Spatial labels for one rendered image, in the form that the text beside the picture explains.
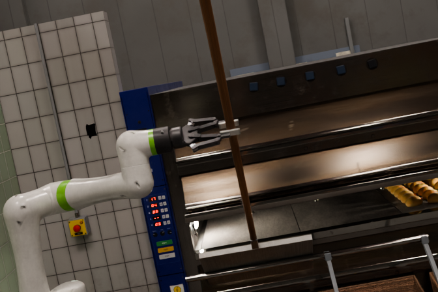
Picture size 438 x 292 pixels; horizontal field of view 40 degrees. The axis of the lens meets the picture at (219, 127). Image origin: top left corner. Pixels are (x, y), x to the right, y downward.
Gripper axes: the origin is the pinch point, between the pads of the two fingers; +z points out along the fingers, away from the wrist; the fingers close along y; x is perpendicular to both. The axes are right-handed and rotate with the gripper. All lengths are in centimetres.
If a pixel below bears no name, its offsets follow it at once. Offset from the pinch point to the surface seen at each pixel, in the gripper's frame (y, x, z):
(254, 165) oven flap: -55, -118, 9
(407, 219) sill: -19, -142, 87
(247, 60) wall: -346, -360, 30
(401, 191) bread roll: -51, -170, 96
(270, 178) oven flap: -47, -121, 16
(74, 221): -42, -120, -95
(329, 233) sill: -20, -144, 43
